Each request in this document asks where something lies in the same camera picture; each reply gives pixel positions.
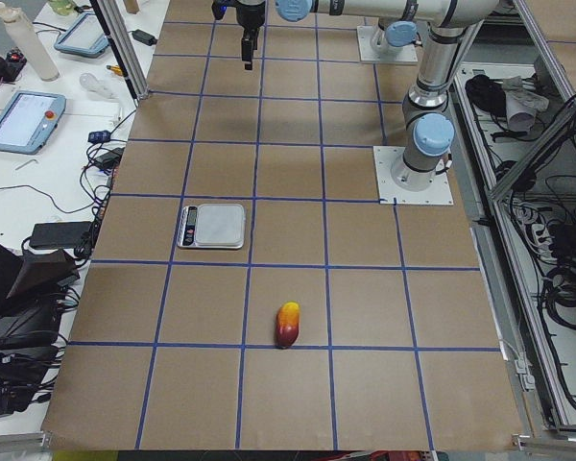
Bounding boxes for black power adapter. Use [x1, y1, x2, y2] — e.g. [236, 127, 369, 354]
[29, 221, 92, 250]

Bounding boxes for blue teach pendant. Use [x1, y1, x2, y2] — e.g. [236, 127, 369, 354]
[0, 91, 66, 155]
[54, 12, 109, 58]

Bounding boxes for blue teach pendant far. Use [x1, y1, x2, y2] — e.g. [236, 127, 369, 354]
[54, 12, 109, 58]

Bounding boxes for coiled black cables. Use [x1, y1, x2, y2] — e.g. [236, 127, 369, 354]
[540, 263, 576, 332]

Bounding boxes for aluminium frame post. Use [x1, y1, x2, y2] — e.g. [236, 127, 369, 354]
[90, 0, 149, 101]

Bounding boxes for black laptop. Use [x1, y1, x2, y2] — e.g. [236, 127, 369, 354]
[0, 245, 79, 351]

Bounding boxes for small blue device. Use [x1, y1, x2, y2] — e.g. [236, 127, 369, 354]
[87, 130, 111, 145]

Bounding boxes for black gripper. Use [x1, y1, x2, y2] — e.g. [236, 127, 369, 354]
[212, 0, 266, 71]

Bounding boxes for black cloth bundle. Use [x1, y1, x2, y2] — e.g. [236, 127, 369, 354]
[465, 74, 507, 117]

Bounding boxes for black small adapter box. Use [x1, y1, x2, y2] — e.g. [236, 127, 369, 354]
[132, 29, 157, 46]

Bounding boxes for red yellow mango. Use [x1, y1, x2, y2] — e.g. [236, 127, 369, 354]
[275, 302, 300, 348]

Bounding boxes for allen key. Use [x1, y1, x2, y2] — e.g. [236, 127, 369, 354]
[14, 158, 39, 171]

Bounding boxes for silver digital kitchen scale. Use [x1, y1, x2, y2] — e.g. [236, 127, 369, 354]
[177, 204, 246, 250]

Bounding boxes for grey crumpled cloth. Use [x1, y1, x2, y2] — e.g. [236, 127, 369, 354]
[501, 76, 549, 132]

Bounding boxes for blue teach pendant near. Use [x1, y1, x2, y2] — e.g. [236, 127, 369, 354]
[0, 91, 66, 155]

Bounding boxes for aluminium frame rail right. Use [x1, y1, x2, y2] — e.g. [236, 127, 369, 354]
[514, 1, 576, 96]

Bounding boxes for white cylindrical roll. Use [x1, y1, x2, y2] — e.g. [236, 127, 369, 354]
[0, 2, 60, 81]

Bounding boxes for white power strip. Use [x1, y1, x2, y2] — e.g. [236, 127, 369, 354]
[516, 204, 557, 264]

